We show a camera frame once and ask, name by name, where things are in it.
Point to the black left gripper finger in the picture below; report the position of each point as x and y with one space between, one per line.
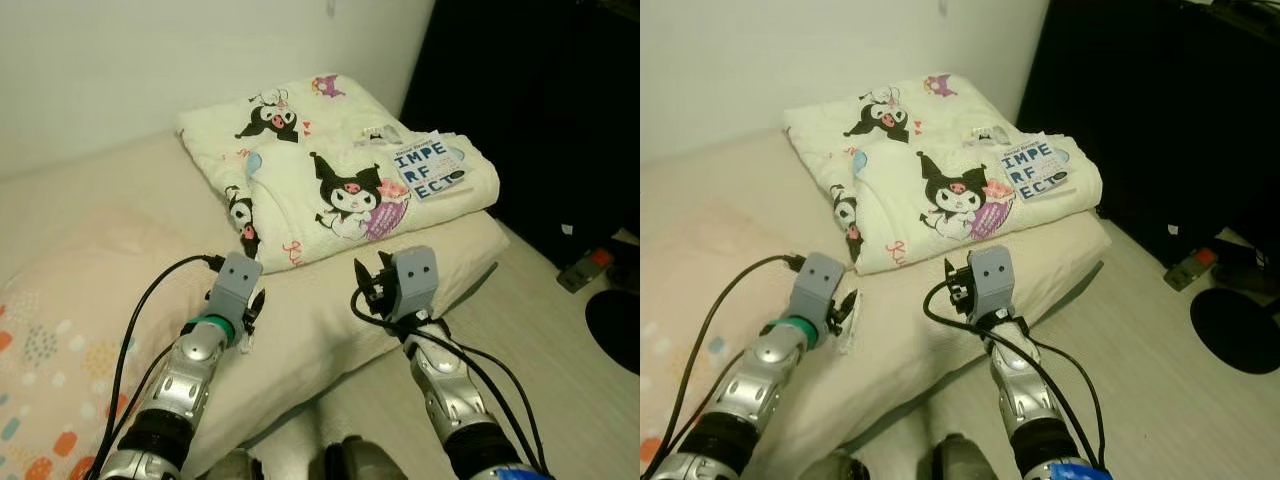
261 303
852 304

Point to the pink pillow coloured patches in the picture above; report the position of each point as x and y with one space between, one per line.
60 300
680 300

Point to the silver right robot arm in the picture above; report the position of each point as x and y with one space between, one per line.
440 390
1020 390

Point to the beige mattress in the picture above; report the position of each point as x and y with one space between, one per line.
900 340
330 330

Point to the white book blue letters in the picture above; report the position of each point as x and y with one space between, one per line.
1035 170
430 165

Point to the grey right robot leg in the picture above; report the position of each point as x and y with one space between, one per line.
965 458
360 460

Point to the blue tape strip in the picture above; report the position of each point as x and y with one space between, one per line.
1075 470
520 472

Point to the black standing floor fan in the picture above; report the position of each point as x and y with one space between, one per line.
1235 335
615 335

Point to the low black cabinet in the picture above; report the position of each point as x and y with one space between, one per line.
520 120
1150 120

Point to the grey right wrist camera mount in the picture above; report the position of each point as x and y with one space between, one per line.
990 278
412 280

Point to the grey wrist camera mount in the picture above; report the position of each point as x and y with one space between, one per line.
412 280
235 285
818 285
990 278

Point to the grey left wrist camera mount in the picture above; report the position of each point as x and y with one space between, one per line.
818 285
235 285

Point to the grey power strip red switch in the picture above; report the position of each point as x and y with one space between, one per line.
585 270
1190 268

